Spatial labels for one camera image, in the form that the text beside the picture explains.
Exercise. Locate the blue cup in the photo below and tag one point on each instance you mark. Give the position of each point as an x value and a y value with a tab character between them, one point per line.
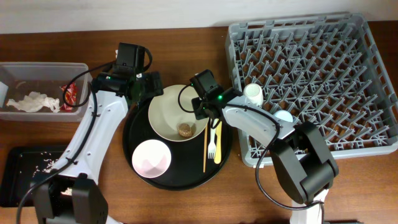
284	115

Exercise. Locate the white cup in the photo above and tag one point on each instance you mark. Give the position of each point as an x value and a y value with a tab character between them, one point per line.
254	93

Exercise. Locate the large white tissue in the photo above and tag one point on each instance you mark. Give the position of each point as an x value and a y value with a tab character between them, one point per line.
34	102

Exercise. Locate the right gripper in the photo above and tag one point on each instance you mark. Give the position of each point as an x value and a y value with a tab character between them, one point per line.
201	112

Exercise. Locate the wooden chopstick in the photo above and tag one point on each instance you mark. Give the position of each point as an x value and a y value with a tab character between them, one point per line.
205	148

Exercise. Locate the clear plastic bin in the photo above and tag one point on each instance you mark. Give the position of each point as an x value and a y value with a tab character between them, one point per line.
44	77

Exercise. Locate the white plastic fork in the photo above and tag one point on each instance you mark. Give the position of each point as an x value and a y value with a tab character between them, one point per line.
211	144

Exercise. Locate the pink bowl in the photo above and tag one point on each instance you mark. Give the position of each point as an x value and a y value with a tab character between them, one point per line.
151	158

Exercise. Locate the rice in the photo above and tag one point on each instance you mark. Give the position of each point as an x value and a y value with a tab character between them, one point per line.
44	165

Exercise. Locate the brown cookie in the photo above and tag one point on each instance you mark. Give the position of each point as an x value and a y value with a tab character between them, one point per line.
185	130

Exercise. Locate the grey dishwasher rack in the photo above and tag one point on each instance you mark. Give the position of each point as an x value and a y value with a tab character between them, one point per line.
322	69

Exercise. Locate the beige plate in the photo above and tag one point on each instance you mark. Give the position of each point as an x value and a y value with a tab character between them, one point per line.
165	116

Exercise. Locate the red candy wrapper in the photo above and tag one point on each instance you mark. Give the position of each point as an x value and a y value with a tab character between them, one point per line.
70	96

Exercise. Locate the yellow plastic knife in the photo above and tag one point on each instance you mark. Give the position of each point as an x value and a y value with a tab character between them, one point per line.
217	158

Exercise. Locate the round black serving tray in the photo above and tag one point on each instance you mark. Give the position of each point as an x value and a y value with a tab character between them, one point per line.
186	169

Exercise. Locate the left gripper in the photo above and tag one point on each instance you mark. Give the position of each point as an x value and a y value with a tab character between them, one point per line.
156	84

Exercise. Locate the white label on bin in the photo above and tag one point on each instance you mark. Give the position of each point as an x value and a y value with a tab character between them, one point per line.
3	93

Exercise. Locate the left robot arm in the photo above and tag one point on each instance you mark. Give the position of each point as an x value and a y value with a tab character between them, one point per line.
69	193

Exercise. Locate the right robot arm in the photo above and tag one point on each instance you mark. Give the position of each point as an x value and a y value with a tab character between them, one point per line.
303	163

